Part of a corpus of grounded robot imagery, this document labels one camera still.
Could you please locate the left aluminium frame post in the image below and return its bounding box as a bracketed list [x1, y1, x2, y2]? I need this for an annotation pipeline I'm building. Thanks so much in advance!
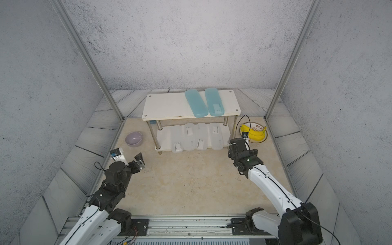
[50, 0, 127, 135]

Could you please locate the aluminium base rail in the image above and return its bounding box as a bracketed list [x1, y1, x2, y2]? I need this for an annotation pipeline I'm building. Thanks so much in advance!
[61, 215, 295, 245]

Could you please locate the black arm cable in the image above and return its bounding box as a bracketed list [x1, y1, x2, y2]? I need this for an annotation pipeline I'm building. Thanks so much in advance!
[235, 114, 342, 245]
[70, 161, 106, 245]

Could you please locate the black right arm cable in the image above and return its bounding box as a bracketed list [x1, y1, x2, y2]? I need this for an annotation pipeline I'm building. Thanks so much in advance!
[235, 114, 342, 245]

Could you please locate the teal pencil case with label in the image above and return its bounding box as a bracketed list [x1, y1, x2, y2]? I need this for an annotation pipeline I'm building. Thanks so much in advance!
[205, 88, 225, 117]

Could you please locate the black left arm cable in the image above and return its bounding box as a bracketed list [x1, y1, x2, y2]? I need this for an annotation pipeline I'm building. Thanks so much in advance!
[70, 161, 106, 245]

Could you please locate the lilac ceramic bowl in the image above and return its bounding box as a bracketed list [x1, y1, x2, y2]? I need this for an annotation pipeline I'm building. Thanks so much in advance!
[125, 131, 144, 148]

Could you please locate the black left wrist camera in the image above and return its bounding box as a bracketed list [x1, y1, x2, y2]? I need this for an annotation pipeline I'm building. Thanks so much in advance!
[105, 161, 132, 186]

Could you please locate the white two-tier shelf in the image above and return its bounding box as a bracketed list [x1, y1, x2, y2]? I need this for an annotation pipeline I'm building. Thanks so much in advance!
[141, 90, 241, 153]

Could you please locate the white patterned plate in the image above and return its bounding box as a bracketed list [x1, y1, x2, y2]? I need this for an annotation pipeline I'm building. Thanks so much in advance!
[239, 122, 268, 144]

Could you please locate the yellow banana bunch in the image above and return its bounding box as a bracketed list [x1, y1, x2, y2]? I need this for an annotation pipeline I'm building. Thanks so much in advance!
[239, 124, 267, 143]

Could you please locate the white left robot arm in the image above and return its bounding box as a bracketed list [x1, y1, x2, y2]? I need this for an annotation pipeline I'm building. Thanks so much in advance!
[61, 149, 150, 245]

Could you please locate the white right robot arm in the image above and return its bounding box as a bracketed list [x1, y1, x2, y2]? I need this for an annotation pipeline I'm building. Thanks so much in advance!
[228, 138, 323, 245]

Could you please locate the plain teal pencil case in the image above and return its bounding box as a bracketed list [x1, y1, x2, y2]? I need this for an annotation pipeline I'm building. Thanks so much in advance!
[185, 89, 209, 118]

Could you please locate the aluminium frame post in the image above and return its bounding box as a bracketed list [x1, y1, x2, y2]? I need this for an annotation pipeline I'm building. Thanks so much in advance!
[264, 0, 323, 196]
[50, 0, 127, 135]

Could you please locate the right aluminium frame post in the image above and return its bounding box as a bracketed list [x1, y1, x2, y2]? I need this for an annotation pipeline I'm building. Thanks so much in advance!
[264, 0, 323, 196]

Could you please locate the clear pencil case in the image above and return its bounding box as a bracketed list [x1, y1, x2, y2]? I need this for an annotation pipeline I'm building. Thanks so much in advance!
[196, 123, 208, 151]
[183, 123, 198, 151]
[209, 123, 224, 150]
[170, 125, 184, 153]

